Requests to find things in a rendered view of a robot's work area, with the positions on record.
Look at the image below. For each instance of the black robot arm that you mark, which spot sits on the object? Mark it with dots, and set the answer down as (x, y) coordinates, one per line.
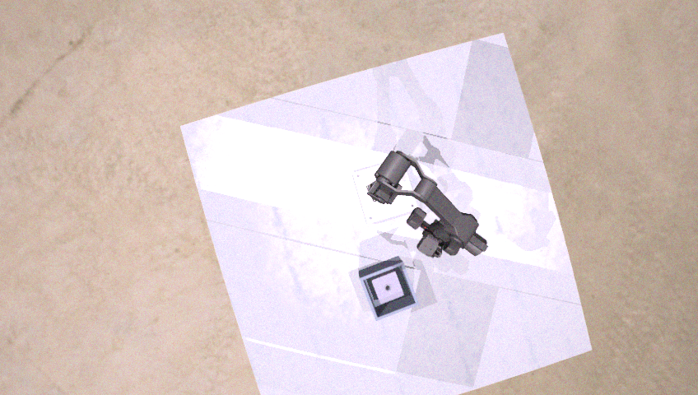
(455, 225)

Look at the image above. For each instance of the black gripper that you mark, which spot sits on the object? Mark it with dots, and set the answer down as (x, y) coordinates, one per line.
(417, 219)

